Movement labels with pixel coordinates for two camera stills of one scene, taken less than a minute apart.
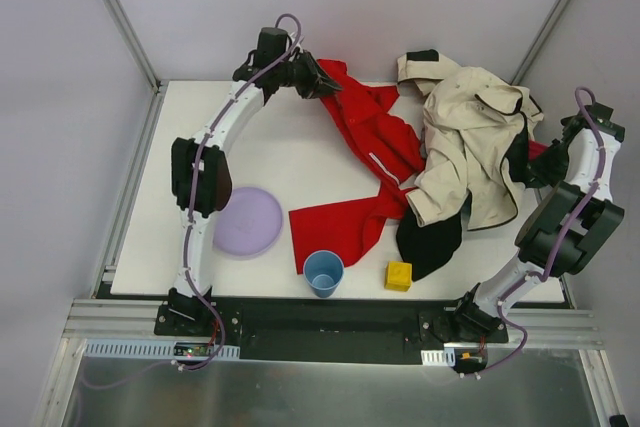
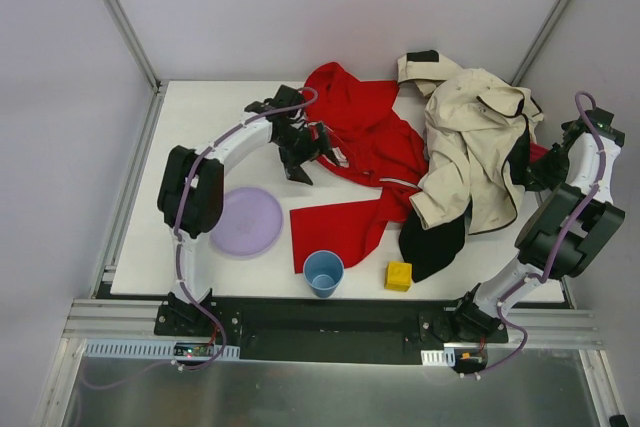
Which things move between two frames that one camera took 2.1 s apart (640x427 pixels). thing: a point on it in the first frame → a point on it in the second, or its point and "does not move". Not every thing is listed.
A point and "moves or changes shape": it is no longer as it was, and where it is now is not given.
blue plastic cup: [322, 271] does not move
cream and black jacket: [478, 130] does not move
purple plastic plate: [248, 225] does not move
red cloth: [392, 146] moves or changes shape
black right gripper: [542, 167] does not move
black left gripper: [308, 76] → [298, 155]
